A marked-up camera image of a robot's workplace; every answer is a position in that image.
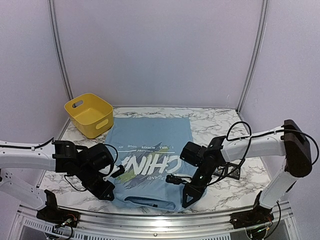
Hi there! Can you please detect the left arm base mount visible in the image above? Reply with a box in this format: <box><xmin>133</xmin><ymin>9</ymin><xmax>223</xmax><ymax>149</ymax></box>
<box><xmin>36</xmin><ymin>208</ymin><xmax>80</xmax><ymax>228</ymax></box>

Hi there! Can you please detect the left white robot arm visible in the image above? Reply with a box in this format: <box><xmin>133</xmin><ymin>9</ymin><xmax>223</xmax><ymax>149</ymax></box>
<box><xmin>0</xmin><ymin>139</ymin><xmax>119</xmax><ymax>223</ymax></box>

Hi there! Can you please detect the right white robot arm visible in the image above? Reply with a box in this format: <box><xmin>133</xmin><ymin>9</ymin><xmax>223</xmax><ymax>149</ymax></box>
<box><xmin>180</xmin><ymin>119</ymin><xmax>316</xmax><ymax>224</ymax></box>

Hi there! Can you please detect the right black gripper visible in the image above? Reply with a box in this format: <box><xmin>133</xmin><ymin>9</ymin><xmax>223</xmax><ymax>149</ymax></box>
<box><xmin>182</xmin><ymin>161</ymin><xmax>218</xmax><ymax>209</ymax></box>

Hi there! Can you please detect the front aluminium rail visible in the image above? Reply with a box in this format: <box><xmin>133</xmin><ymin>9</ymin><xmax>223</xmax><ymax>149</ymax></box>
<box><xmin>8</xmin><ymin>201</ymin><xmax>301</xmax><ymax>240</ymax></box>

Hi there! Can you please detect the aluminium frame post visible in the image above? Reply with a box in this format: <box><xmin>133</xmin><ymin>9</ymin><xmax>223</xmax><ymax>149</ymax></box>
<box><xmin>236</xmin><ymin>0</ymin><xmax>270</xmax><ymax>115</ymax></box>
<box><xmin>47</xmin><ymin>0</ymin><xmax>74</xmax><ymax>101</ymax></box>

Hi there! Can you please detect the right aluminium frame post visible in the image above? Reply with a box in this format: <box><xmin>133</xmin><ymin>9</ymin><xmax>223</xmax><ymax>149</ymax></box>
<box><xmin>236</xmin><ymin>0</ymin><xmax>270</xmax><ymax>115</ymax></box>

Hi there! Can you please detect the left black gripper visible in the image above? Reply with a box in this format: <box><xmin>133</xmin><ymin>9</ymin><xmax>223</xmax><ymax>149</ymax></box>
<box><xmin>76</xmin><ymin>164</ymin><xmax>115</xmax><ymax>201</ymax></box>

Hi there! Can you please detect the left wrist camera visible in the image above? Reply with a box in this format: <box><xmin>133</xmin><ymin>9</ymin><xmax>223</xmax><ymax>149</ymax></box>
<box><xmin>87</xmin><ymin>143</ymin><xmax>125</xmax><ymax>181</ymax></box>

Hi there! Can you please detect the yellow plastic basket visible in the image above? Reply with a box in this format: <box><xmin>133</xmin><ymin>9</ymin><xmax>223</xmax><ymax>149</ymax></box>
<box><xmin>64</xmin><ymin>93</ymin><xmax>114</xmax><ymax>139</ymax></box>

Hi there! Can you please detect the left aluminium frame post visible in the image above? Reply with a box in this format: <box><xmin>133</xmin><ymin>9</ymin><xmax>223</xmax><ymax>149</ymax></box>
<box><xmin>47</xmin><ymin>0</ymin><xmax>74</xmax><ymax>101</ymax></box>

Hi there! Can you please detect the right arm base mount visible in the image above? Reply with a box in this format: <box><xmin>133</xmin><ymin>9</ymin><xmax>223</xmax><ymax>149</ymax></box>
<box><xmin>229</xmin><ymin>210</ymin><xmax>274</xmax><ymax>229</ymax></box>

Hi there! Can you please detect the light blue printed t-shirt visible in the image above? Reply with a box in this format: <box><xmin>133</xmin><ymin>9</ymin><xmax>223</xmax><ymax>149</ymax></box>
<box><xmin>105</xmin><ymin>117</ymin><xmax>196</xmax><ymax>212</ymax></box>

